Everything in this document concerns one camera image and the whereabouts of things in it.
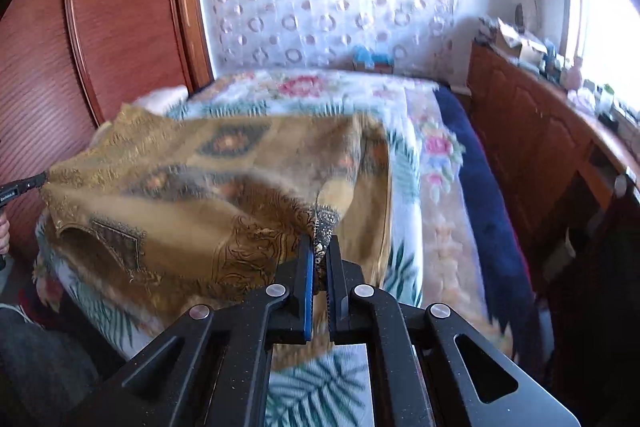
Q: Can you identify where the purple plastic bag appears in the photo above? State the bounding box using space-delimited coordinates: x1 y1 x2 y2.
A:
567 89 596 112

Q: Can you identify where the floral blanket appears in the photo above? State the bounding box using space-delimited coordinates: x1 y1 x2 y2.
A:
187 68 518 358

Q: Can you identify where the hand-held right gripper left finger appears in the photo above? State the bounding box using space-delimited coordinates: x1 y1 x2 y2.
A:
75 234 317 427

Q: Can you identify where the person's leg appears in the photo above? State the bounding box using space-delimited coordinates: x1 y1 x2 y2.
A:
0 304 126 427

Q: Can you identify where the cream folded cloth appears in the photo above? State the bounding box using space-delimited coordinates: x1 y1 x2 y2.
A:
137 86 190 118

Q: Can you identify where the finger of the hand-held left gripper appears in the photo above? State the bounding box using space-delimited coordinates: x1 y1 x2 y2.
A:
12 172 48 196

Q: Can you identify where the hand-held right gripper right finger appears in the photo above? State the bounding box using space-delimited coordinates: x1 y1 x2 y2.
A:
325 234 581 427

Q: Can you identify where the palm leaf printed sheet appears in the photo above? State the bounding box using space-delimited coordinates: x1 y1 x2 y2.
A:
32 97 428 427

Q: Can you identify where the wooden-framed window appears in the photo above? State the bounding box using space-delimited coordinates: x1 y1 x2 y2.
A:
555 0 640 122

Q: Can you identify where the golden patterned garment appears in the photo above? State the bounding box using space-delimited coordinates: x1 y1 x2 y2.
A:
39 104 393 375

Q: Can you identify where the brown wooden wardrobe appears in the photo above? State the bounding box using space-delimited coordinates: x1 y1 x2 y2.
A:
0 0 216 253

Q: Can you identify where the open cardboard box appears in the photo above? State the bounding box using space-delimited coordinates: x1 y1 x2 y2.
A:
492 19 548 68

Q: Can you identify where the long wooden cabinet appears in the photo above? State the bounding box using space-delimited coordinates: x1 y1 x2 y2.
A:
467 39 640 298

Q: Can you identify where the pink vase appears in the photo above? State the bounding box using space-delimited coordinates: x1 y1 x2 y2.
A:
560 57 586 90

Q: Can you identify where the navy blue bed sheet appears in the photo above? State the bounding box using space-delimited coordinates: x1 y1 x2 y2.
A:
432 86 546 358

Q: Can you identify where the black chair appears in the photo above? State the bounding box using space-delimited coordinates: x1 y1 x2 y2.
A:
545 174 640 427

